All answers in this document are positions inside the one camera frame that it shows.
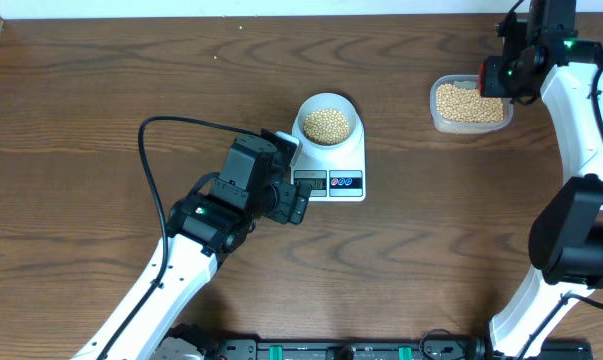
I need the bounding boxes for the soybeans in grey bowl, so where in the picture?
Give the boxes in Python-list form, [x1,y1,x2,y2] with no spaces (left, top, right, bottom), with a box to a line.
[302,108,350,146]

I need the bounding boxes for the clear plastic container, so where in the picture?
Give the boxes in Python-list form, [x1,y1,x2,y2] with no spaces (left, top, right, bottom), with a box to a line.
[430,74,514,134]

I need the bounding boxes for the red plastic measuring scoop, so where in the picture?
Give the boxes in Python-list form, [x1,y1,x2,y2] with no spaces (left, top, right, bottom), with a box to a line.
[478,61,486,97]

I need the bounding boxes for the pile of soybeans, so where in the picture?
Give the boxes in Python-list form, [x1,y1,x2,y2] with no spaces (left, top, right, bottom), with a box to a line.
[436,84,504,123]

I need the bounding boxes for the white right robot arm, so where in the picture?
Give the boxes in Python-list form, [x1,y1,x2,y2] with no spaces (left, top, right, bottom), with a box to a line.
[467,0,603,359]

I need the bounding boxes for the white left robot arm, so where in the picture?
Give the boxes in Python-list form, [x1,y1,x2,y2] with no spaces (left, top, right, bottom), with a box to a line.
[75,131,310,359]

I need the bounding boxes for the white digital kitchen scale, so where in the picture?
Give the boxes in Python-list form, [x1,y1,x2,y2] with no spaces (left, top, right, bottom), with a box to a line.
[291,115,367,202]

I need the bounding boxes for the grey plastic bowl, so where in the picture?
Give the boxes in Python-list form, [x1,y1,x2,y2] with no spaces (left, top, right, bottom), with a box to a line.
[293,93,359,147]

